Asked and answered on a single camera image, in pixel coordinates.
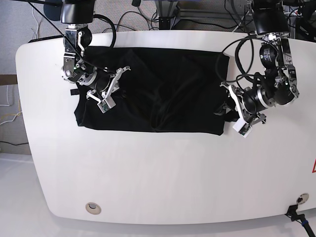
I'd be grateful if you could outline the beige table grommet left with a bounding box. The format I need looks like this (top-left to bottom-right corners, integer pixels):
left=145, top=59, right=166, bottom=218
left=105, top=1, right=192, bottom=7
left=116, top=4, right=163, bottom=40
left=85, top=202, right=102, bottom=215

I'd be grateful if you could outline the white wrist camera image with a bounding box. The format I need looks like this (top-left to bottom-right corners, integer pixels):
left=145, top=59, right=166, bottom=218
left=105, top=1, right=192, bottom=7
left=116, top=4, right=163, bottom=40
left=97, top=97, right=116, bottom=113
left=233, top=118, right=252, bottom=138

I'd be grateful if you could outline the aluminium frame post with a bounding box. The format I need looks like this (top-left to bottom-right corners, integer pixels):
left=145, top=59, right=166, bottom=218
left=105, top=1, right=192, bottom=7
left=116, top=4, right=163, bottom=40
left=155, top=0, right=179, bottom=30

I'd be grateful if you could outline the white cable on floor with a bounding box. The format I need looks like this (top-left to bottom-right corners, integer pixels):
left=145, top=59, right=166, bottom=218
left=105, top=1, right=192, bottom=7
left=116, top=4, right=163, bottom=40
left=0, top=84, right=23, bottom=125

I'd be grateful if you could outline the metal table grommet right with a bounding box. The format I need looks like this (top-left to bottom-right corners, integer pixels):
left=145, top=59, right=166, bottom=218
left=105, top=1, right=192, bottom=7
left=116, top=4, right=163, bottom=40
left=296, top=193, right=309, bottom=205

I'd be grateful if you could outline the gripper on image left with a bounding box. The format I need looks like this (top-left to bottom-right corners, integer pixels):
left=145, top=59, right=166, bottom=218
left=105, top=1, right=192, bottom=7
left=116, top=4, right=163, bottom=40
left=85, top=66, right=130, bottom=103

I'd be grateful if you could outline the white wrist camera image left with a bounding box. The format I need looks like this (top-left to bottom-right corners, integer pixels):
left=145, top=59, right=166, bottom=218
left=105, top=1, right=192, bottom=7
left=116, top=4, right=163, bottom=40
left=97, top=97, right=116, bottom=113

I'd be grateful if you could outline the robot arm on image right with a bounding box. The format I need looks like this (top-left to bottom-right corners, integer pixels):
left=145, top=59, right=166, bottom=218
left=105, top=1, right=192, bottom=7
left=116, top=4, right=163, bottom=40
left=214, top=0, right=299, bottom=127

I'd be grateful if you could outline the black T-shirt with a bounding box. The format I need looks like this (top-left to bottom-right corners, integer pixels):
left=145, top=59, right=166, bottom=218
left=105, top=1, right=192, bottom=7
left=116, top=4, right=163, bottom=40
left=74, top=46, right=229, bottom=135

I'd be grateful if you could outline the dark blue round stand base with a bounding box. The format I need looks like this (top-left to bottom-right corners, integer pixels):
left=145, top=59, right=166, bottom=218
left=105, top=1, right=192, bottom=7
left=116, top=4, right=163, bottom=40
left=43, top=0, right=62, bottom=21

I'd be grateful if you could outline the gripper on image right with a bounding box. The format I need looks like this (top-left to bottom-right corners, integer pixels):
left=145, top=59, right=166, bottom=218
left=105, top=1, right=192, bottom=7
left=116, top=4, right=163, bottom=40
left=213, top=82, right=267, bottom=125

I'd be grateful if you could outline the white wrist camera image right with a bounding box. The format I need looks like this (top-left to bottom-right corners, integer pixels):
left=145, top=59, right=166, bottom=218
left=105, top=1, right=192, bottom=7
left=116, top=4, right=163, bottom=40
left=233, top=118, right=252, bottom=138

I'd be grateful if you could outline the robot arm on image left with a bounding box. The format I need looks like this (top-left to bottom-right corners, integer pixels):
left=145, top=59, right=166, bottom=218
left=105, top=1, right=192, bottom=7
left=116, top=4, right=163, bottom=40
left=61, top=0, right=130, bottom=111

